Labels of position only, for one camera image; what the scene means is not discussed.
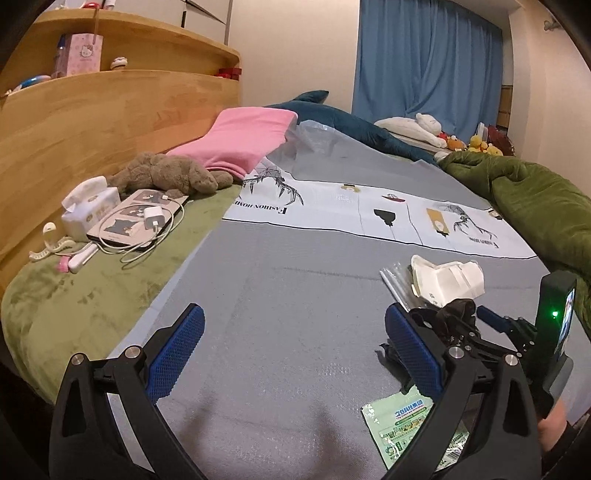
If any pink printed box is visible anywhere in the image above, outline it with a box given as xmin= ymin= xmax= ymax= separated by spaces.
xmin=62 ymin=32 xmax=103 ymax=77

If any person's right hand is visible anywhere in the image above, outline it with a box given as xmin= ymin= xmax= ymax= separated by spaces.
xmin=537 ymin=399 xmax=568 ymax=455

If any blue shark plush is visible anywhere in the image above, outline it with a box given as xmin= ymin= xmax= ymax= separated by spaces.
xmin=265 ymin=91 xmax=439 ymax=164

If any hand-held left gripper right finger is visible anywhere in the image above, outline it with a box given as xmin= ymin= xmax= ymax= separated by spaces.
xmin=385 ymin=302 xmax=543 ymax=480

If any person's right forearm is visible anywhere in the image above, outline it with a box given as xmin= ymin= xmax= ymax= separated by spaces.
xmin=545 ymin=411 xmax=591 ymax=472

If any white charger plug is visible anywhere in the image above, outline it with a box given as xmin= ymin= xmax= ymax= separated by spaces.
xmin=144 ymin=206 xmax=168 ymax=230

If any white stick device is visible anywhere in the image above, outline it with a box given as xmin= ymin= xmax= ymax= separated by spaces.
xmin=68 ymin=244 xmax=99 ymax=273

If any clear plastic wrapper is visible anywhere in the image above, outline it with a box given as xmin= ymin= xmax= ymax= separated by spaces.
xmin=379 ymin=263 xmax=419 ymax=313

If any grey printed sheet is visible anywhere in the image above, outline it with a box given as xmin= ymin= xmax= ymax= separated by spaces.
xmin=106 ymin=120 xmax=591 ymax=480

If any cream hair claw clip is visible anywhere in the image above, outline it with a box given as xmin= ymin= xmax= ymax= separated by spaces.
xmin=28 ymin=222 xmax=77 ymax=263

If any white charger cable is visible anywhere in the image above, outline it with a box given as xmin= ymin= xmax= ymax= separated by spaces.
xmin=95 ymin=196 xmax=185 ymax=271

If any wooden headboard shelf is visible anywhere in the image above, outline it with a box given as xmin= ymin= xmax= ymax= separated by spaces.
xmin=0 ymin=9 xmax=243 ymax=296

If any blue round toy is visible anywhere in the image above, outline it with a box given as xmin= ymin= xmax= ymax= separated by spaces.
xmin=9 ymin=74 xmax=51 ymax=93

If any book with charger cable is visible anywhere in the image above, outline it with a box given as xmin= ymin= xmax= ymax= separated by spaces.
xmin=86 ymin=188 xmax=190 ymax=254

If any green quilt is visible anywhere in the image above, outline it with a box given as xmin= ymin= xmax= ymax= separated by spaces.
xmin=436 ymin=150 xmax=591 ymax=324

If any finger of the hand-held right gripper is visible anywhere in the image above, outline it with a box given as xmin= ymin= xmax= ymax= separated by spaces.
xmin=476 ymin=305 xmax=539 ymax=343
xmin=409 ymin=308 xmax=536 ymax=366

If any dark red cushion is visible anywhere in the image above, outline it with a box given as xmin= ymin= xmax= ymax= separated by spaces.
xmin=487 ymin=124 xmax=513 ymax=155

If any pink pillow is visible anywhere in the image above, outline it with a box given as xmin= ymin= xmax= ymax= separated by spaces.
xmin=165 ymin=107 xmax=300 ymax=180

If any brown wooden shelf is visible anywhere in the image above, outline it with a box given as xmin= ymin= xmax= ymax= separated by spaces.
xmin=499 ymin=84 xmax=514 ymax=134

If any brown plush animal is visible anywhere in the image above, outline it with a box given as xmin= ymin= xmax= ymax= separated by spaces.
xmin=108 ymin=152 xmax=234 ymax=197

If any black cloth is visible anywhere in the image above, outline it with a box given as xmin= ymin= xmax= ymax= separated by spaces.
xmin=433 ymin=299 xmax=479 ymax=329

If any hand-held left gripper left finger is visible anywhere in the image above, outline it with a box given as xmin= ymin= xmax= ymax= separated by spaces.
xmin=48 ymin=303 xmax=206 ymax=480

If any blue curtain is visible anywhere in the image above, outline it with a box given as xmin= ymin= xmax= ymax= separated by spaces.
xmin=352 ymin=0 xmax=504 ymax=134

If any white tissue pack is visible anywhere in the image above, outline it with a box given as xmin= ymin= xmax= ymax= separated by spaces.
xmin=61 ymin=181 xmax=122 ymax=241

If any green printed packet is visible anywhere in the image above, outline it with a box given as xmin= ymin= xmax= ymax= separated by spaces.
xmin=361 ymin=387 xmax=471 ymax=472

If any white plush pillow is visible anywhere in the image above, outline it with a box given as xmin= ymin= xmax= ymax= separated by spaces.
xmin=374 ymin=112 xmax=448 ymax=149

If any bed with green sheet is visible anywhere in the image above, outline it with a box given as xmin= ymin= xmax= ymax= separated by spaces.
xmin=0 ymin=138 xmax=591 ymax=480

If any yellow plush toy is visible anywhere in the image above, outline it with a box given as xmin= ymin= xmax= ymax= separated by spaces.
xmin=467 ymin=136 xmax=504 ymax=157

